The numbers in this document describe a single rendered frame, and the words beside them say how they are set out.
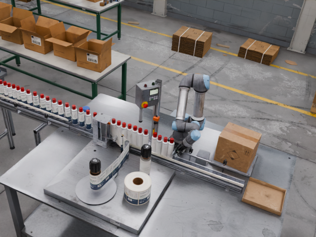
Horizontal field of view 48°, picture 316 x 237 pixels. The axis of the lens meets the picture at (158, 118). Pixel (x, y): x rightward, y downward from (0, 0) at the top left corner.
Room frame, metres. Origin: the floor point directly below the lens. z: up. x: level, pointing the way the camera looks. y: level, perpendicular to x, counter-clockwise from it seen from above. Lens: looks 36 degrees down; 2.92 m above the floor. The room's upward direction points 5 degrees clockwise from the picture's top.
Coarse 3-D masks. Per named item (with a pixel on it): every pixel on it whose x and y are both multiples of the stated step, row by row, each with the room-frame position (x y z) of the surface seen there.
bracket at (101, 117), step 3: (99, 114) 2.45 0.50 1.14; (102, 114) 2.45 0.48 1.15; (96, 117) 2.41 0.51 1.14; (99, 117) 2.41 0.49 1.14; (102, 117) 2.42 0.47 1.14; (105, 117) 2.42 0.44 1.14; (108, 117) 2.42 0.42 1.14; (111, 117) 2.43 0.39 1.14; (96, 120) 2.37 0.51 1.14; (99, 120) 2.37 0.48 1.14; (102, 120) 2.37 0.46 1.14; (105, 120) 2.37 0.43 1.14; (108, 120) 2.38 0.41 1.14; (105, 123) 2.34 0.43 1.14
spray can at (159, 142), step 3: (159, 135) 2.31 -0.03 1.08; (159, 138) 2.29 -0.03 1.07; (159, 141) 2.29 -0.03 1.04; (156, 144) 2.30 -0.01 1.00; (159, 144) 2.28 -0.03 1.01; (156, 147) 2.30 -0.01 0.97; (159, 147) 2.29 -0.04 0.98; (156, 150) 2.29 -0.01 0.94; (159, 150) 2.29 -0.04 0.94; (159, 153) 2.29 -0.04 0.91
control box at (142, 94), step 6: (138, 84) 2.45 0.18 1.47; (150, 84) 2.47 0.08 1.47; (156, 84) 2.48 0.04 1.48; (138, 90) 2.42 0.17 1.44; (144, 90) 2.39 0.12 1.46; (138, 96) 2.41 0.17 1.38; (144, 96) 2.39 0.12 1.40; (150, 96) 2.42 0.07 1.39; (138, 102) 2.41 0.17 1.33; (144, 102) 2.39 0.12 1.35; (150, 102) 2.42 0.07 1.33; (156, 102) 2.45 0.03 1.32
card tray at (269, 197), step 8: (248, 184) 2.09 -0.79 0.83; (256, 184) 2.10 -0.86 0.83; (264, 184) 2.10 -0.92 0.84; (248, 192) 2.00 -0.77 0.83; (256, 192) 2.01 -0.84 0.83; (264, 192) 2.02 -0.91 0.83; (272, 192) 2.03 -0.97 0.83; (280, 192) 2.04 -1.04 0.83; (248, 200) 1.89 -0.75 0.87; (256, 200) 1.93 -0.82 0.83; (264, 200) 1.93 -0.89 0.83; (272, 200) 1.94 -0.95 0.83; (280, 200) 1.95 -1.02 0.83; (264, 208) 1.84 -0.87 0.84; (272, 208) 1.86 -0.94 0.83; (280, 208) 1.87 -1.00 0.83
